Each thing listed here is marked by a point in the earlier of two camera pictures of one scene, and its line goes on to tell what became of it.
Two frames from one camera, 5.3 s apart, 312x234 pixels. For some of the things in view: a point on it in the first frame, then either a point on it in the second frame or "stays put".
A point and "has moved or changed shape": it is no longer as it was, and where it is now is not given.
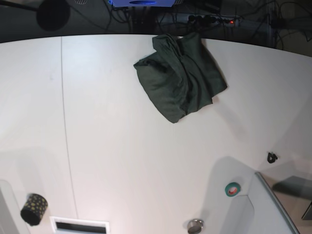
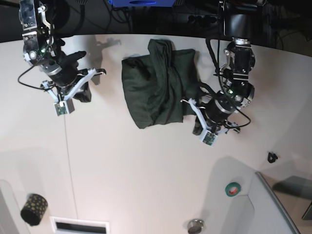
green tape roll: x=232 y=189 stays put
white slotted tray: x=74 y=225 stays put
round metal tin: x=195 y=225 stays put
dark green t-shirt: x=180 y=77 has moved or changed shape
